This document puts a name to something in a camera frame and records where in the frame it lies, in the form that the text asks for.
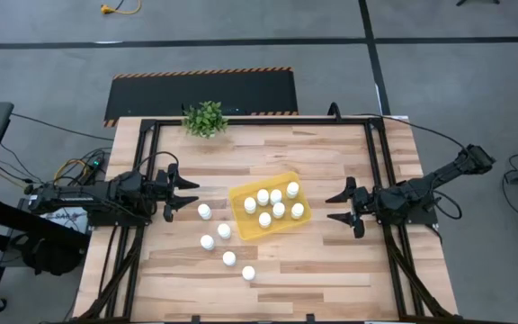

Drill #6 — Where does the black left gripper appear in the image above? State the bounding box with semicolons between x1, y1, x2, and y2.
148;164;201;222

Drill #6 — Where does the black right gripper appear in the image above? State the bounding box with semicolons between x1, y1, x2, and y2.
325;176;380;239

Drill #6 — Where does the yellow translucent plastic basket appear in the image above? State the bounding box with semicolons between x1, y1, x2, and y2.
228;170;313;242

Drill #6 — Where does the green potted plant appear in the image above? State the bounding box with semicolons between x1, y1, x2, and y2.
181;100;230;140

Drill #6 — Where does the black power strip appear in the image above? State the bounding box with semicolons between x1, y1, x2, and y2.
76;155;106;184

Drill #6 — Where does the black hazard-striped floor mat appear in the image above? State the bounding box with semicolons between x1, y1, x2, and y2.
103;66;299;129

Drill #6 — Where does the white paper sheet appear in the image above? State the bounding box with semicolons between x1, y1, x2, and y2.
38;207;90;235

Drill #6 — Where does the black bag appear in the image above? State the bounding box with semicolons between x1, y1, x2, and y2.
13;233;85;276

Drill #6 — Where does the black cable hook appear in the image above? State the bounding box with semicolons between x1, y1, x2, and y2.
327;102;344;122

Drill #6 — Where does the black aluminium table frame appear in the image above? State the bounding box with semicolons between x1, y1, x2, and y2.
76;114;460;324

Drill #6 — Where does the yellow cable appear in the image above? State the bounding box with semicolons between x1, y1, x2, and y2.
52;157;90;185

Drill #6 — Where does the black cart frame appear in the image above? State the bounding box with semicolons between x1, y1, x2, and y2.
0;193;92;314

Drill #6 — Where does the yellow extension cord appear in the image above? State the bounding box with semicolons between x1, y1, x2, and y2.
100;0;143;16

